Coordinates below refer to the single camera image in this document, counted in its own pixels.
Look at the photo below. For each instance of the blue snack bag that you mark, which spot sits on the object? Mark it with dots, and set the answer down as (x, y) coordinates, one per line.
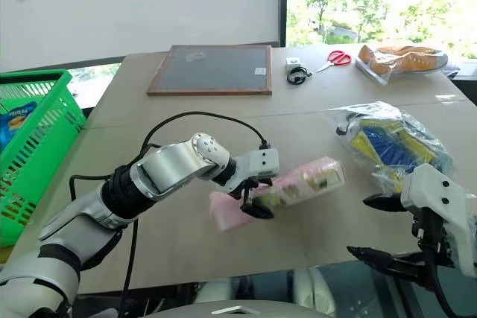
(15, 124)

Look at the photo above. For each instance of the wooden framed blackboard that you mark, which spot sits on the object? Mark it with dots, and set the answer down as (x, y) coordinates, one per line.
(214, 68)

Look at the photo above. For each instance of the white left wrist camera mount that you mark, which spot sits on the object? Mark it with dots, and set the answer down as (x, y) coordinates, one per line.
(261, 163)

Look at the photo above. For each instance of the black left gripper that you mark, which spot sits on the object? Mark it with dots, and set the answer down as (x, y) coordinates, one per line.
(244, 189)

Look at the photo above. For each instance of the orange shoes in plastic bag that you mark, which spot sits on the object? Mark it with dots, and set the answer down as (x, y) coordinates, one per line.
(402, 59)

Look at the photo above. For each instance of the white charger cube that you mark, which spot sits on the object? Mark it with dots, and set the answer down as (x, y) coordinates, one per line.
(293, 62)

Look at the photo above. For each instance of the green plastic basket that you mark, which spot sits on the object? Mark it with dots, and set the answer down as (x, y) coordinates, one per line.
(63, 85)

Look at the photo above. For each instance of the pink package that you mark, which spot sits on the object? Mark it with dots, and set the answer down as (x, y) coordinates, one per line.
(305, 182)

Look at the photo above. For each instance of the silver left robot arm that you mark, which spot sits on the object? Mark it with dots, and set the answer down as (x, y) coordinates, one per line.
(167, 169)

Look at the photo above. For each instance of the dark window frame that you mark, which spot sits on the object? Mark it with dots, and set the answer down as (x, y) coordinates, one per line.
(282, 1)

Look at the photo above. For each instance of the clear bag blue yellow items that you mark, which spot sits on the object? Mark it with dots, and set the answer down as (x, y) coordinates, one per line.
(387, 139)

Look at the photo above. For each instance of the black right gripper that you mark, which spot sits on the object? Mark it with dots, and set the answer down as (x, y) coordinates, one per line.
(432, 236)

